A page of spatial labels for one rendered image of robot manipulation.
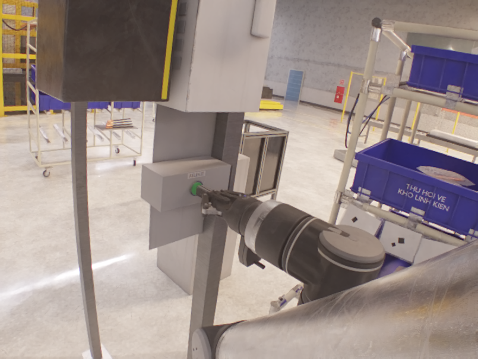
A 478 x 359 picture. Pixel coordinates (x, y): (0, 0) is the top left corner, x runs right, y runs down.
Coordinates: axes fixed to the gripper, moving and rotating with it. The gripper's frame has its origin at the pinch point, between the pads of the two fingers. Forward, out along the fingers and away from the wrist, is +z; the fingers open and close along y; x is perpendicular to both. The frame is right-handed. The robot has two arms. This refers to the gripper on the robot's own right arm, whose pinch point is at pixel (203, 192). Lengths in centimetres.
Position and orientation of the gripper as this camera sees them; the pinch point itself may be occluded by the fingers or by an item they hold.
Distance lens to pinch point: 68.2
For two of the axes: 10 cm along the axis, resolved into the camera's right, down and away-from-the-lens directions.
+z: -7.2, -3.3, 6.1
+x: -1.4, 9.3, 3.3
